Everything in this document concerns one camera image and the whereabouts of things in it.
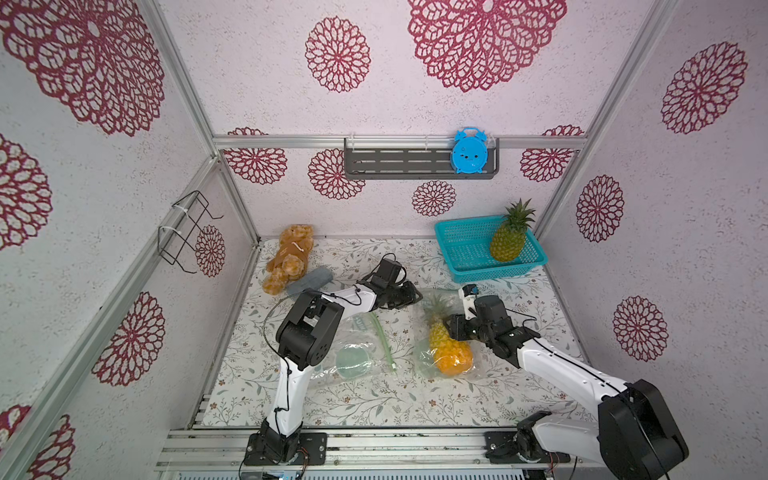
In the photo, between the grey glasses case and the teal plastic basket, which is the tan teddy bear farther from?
the teal plastic basket

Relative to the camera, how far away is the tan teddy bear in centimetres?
96

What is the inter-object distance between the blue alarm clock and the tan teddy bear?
564 millimetres

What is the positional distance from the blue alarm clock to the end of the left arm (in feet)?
1.28

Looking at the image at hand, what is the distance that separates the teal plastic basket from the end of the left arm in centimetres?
21

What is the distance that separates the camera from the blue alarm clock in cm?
89

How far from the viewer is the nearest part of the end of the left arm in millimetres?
839

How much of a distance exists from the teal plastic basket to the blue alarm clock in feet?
0.84

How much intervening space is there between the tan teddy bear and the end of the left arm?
0.32 metres

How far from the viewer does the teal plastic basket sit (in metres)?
1.05

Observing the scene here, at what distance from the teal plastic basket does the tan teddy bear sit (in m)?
0.50
